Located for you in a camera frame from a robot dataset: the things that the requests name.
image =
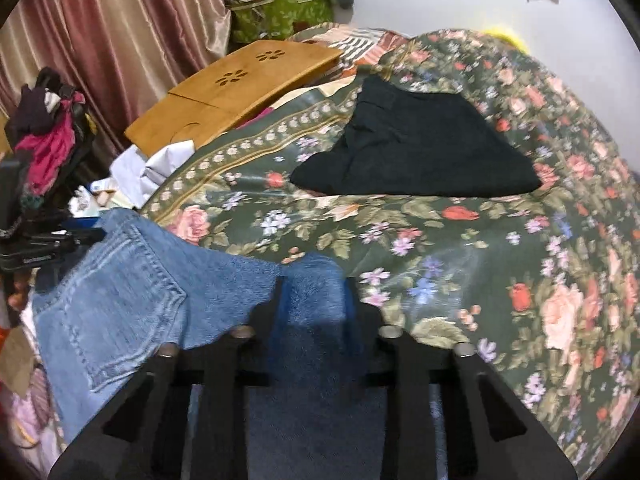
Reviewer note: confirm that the green floral bag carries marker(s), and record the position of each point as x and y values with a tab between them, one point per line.
280	15

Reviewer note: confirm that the pink striped curtain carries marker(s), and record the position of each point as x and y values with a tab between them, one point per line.
100	20

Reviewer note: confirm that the green floral blanket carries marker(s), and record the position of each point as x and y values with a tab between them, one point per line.
450	260

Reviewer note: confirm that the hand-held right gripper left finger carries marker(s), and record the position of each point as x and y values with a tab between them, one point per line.
262	322

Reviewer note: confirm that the black folded garment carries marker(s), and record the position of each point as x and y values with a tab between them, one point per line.
415	145

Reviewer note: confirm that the yellow foam tube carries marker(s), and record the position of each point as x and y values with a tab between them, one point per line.
507	37

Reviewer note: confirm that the pile of dark clothes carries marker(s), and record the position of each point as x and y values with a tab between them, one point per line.
45	135

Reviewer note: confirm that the patchwork quilt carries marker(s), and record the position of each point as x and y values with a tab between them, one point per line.
360	42

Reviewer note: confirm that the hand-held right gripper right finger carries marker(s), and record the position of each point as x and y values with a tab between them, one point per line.
366	321

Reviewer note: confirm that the wooden lap desk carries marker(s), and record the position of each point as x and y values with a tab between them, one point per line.
225	90

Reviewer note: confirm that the blue denim pants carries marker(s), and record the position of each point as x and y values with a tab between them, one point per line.
125	285

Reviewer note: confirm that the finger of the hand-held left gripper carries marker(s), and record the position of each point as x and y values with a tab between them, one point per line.
75	234
60	245

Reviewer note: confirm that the white crumpled papers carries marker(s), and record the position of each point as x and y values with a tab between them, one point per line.
150	165

